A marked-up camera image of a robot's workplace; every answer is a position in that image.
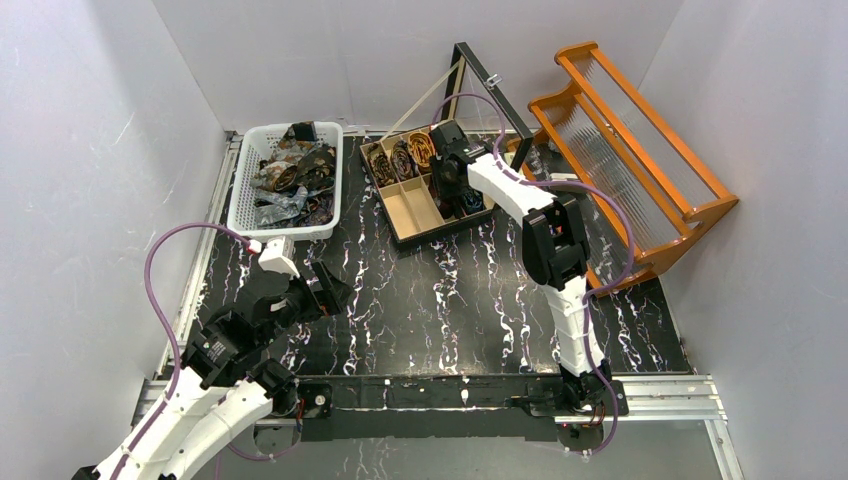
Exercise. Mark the pile of patterned ties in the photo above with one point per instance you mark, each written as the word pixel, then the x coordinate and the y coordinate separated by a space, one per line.
pixel 295 186

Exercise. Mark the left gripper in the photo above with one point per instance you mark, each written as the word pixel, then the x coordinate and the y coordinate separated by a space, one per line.
pixel 321 291

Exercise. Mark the rolled orange tie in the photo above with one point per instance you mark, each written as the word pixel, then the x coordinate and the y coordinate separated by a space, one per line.
pixel 421 150

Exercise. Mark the rolled purple patterned tie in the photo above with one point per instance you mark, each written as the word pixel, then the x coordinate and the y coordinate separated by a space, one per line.
pixel 402 161

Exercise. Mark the white plastic basket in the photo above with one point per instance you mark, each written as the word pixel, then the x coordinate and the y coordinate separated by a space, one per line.
pixel 256 146

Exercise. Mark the white stapler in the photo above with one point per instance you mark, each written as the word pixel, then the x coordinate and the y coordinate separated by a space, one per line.
pixel 564 177

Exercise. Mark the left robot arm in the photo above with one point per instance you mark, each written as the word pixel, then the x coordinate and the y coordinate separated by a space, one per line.
pixel 224 383

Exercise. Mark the rolled dark striped tie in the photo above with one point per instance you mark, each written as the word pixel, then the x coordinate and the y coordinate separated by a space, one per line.
pixel 380 165

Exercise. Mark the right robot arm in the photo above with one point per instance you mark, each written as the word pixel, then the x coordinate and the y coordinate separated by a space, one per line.
pixel 554 251

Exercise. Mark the blue green tie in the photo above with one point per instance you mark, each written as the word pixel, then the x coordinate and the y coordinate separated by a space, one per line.
pixel 472 202

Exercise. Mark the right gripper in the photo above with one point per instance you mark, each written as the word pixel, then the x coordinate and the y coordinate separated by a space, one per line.
pixel 448 145

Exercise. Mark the red patterned tie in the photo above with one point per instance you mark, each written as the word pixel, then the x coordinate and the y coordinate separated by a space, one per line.
pixel 446 211

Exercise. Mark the wooden tie storage box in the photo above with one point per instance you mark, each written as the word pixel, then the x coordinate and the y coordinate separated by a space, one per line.
pixel 410 206

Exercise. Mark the glass box lid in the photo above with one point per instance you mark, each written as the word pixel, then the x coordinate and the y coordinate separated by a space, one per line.
pixel 464 61

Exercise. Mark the orange wooden rack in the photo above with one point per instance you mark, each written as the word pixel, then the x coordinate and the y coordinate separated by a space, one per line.
pixel 613 139

